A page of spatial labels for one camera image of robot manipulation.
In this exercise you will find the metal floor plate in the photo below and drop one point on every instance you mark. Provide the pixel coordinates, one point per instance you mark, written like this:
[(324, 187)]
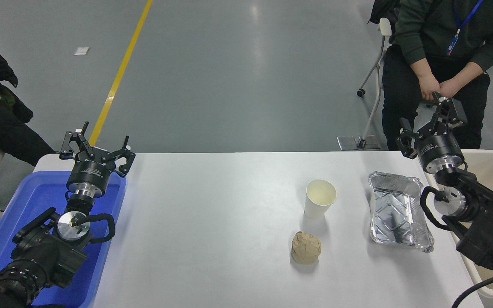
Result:
[(348, 143), (374, 142)]

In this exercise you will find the blue plastic tray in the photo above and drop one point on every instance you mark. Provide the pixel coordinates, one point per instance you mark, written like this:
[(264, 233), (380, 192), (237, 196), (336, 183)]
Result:
[(28, 201)]

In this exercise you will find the white frame chair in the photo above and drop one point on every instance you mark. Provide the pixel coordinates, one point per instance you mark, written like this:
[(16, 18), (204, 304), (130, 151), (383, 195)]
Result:
[(384, 26)]

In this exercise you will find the person's left hand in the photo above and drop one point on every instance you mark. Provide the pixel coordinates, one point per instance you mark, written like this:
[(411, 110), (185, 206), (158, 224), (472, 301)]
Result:
[(451, 87)]

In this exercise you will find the person's left forearm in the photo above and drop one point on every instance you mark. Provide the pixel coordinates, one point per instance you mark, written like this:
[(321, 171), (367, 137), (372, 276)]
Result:
[(490, 57)]

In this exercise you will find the person's right forearm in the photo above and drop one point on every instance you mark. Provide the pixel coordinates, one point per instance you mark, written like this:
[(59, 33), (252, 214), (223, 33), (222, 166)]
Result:
[(413, 57)]

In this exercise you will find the person's right hand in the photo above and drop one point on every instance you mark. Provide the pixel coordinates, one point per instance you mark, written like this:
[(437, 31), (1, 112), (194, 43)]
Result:
[(429, 85)]

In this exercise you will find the white paper cup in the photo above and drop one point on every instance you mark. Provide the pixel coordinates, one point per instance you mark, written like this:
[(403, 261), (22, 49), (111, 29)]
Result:
[(317, 207)]

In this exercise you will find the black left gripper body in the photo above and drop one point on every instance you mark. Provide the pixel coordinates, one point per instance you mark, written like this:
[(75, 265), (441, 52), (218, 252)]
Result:
[(89, 173)]

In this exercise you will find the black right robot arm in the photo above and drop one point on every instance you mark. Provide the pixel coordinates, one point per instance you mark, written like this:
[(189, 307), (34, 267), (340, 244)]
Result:
[(486, 226)]

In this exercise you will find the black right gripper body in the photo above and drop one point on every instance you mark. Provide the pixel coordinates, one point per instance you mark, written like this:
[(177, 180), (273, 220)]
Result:
[(438, 147)]

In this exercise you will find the silver foil tray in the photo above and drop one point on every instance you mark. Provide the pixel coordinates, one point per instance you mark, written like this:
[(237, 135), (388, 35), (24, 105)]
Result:
[(396, 214)]

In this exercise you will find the black jacket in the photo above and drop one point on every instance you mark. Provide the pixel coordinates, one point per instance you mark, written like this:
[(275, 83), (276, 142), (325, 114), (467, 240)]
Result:
[(383, 10)]

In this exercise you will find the crumpled tan paper ball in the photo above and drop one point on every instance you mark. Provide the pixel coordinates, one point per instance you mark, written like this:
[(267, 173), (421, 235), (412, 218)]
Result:
[(306, 248)]

